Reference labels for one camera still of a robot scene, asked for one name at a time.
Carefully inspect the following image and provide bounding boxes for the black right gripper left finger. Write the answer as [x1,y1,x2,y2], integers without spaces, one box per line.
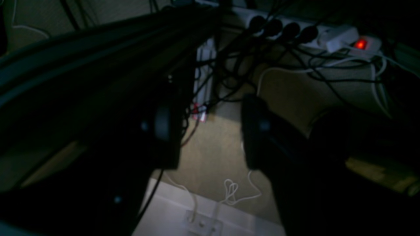
[1,106,181,236]

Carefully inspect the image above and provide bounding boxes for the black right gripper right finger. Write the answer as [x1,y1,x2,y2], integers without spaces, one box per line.
[241,94,419,236]

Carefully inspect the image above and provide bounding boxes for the white floor socket plate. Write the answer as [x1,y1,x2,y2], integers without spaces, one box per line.
[182,210,223,236]

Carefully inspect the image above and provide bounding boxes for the white power strip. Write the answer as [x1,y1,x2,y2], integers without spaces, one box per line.
[226,7,383,59]

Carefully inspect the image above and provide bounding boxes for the white cable on floor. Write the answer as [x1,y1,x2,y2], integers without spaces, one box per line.
[164,170,263,223]

